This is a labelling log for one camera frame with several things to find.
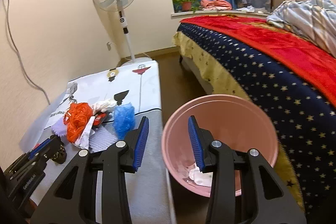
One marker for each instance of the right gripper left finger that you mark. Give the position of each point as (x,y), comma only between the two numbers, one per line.
(72,196)

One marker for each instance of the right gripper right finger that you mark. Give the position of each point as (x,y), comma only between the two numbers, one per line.
(245,188)

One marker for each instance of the black patterned wrapper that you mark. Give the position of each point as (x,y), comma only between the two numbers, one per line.
(60,156)

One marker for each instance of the purple foam fruit net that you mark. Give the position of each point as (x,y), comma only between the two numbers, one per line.
(59,128)

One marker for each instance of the white paper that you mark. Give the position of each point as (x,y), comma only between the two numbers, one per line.
(199,178)

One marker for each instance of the orange plastic bag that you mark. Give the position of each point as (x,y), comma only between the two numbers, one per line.
(76,119)

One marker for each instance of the blue plastic bag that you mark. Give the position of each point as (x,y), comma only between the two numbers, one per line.
(124,120)

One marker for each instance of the pink trash bin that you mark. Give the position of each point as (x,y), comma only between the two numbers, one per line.
(238,123)

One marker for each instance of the white foam sheet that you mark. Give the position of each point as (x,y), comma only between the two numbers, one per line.
(101,139)

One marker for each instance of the printed grey white mat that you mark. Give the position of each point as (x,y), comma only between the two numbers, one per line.
(148,195)

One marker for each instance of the bed with starry blanket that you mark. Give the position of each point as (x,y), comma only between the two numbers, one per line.
(291,80)

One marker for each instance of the striped plaid quilt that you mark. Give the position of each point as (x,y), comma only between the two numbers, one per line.
(313,20)

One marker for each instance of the pink clothes pile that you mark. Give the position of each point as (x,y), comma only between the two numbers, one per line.
(216,5)

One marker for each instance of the potted green plant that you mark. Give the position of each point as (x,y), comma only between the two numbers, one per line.
(186,5)

